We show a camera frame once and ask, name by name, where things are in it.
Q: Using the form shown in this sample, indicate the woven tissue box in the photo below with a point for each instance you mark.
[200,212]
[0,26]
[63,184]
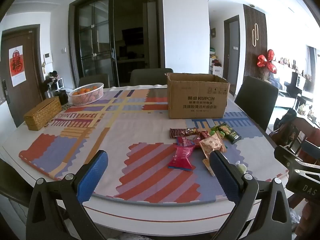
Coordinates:
[42,115]

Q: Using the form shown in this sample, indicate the small pale green candy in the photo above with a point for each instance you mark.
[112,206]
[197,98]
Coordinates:
[240,167]

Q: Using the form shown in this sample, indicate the brown wooden chair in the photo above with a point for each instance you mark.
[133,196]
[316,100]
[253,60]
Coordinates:
[308,135]

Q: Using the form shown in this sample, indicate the brown entrance door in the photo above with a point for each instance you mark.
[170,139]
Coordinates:
[30,92]

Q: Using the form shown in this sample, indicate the black plush toy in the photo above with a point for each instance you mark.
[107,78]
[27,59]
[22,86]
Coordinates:
[48,82]

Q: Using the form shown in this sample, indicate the white wall intercom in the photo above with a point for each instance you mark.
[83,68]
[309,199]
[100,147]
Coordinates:
[48,58]

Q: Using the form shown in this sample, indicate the wide dark dining chair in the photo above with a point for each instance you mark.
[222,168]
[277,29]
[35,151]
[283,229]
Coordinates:
[150,76]

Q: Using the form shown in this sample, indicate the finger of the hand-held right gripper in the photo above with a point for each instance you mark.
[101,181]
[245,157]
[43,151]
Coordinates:
[287,156]

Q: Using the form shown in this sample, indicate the dark slatted wall panel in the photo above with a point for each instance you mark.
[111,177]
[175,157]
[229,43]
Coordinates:
[261,30]

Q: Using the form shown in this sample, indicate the light green snack packet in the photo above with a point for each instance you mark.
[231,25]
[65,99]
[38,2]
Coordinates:
[217,131]

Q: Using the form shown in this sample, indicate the small dark dining chair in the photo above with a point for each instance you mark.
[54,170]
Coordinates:
[93,80]

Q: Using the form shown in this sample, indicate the dark hallway door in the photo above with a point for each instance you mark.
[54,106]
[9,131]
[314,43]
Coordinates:
[231,55]

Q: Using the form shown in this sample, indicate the dark green snack packet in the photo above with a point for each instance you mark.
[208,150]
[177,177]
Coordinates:
[231,133]

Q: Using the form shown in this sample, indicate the white plastic basket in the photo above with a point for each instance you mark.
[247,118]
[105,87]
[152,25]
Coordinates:
[86,98]

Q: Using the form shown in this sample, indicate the red pictured snack packet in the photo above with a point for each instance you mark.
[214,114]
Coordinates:
[187,140]

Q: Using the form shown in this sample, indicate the brown cardboard box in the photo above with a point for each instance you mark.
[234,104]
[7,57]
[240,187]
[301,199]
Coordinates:
[195,100]

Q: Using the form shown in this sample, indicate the black pouch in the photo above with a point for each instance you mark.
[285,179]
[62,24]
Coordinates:
[62,97]

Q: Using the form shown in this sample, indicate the red and white door poster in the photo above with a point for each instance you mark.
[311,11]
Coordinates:
[17,63]

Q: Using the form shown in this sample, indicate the white toy shelf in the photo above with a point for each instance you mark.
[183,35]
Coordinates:
[216,65]

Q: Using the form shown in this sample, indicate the dark red snack packet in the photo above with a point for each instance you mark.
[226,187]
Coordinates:
[182,158]

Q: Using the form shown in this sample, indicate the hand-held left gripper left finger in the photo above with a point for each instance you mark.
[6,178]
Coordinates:
[92,175]

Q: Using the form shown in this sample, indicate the pile of oranges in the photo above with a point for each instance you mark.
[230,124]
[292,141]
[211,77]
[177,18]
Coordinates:
[86,90]

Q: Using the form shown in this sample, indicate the glass sliding door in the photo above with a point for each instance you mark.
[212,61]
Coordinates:
[100,42]

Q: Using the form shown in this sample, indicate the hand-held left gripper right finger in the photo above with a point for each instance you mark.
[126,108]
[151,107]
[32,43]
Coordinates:
[225,175]

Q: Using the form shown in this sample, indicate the red foil balloons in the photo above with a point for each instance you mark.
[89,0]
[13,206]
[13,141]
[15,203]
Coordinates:
[266,61]

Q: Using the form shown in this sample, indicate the brown striped snack packet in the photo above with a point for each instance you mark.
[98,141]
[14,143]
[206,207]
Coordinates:
[183,131]

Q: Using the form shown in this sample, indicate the round-backed dark dining chair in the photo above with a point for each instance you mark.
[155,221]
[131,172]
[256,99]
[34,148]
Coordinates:
[255,100]

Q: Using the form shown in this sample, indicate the tan snack packet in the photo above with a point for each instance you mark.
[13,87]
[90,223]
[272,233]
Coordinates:
[212,145]
[207,163]

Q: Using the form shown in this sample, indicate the gold loop wall ornament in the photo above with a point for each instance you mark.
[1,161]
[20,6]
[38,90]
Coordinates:
[254,35]

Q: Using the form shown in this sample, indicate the small wall picture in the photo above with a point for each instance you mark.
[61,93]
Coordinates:
[213,32]

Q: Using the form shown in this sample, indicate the person's right forearm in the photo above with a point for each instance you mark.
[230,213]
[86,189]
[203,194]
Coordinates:
[308,220]

